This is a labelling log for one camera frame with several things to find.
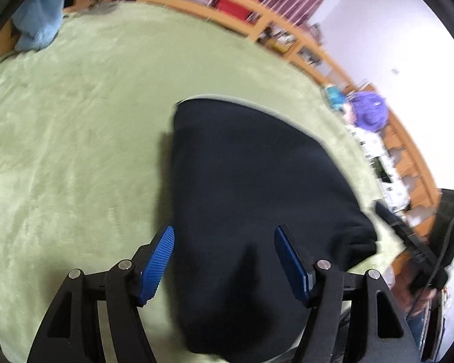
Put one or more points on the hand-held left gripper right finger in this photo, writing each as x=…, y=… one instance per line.
x=292, y=266

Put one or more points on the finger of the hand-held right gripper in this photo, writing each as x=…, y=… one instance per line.
x=404, y=232

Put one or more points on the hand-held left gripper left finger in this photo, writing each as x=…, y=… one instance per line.
x=157, y=262

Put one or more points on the black pants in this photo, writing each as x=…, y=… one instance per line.
x=249, y=181

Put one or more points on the white patterned cloth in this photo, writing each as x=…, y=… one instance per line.
x=374, y=151

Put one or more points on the purple plush toy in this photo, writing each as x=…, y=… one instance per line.
x=369, y=109

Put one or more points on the green fleece blanket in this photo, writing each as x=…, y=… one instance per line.
x=79, y=140

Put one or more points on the teal toy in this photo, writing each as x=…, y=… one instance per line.
x=336, y=96

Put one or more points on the grey cloth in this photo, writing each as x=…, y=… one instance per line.
x=100, y=7

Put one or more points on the red chair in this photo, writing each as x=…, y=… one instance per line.
x=236, y=3

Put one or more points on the light blue fleece robe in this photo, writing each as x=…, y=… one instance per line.
x=41, y=15

